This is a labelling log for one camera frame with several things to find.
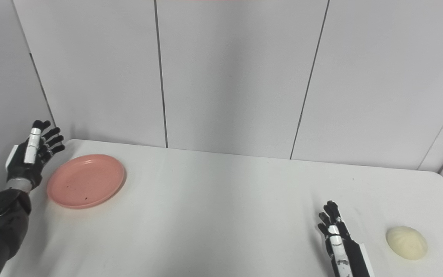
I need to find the pink round plate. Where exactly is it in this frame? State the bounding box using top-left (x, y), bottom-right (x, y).
top-left (47, 154), bottom-right (126, 209)

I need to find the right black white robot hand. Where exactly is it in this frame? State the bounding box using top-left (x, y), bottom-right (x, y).
top-left (318, 200), bottom-right (375, 277)

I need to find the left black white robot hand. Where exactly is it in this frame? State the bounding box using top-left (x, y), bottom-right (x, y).
top-left (5, 120), bottom-right (66, 191)

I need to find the cream steamed bun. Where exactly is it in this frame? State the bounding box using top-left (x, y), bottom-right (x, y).
top-left (386, 226), bottom-right (428, 260)

